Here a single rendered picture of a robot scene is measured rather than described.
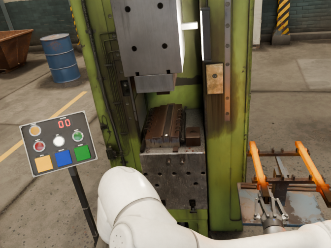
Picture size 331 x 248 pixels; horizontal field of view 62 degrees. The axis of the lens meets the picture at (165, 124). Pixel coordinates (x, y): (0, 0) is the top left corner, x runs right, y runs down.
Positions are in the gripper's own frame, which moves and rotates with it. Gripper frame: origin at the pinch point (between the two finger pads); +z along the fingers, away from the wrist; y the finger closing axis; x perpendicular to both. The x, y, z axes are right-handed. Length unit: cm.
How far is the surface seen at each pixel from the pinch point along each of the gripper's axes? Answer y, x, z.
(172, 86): -42, 36, 39
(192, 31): -32, 53, 87
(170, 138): -45, 4, 39
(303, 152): 23.4, 1.3, 27.9
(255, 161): -0.8, 1.3, 20.4
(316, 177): 23.3, 1.3, 8.6
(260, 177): -0.3, 1.3, 8.8
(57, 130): -103, 20, 24
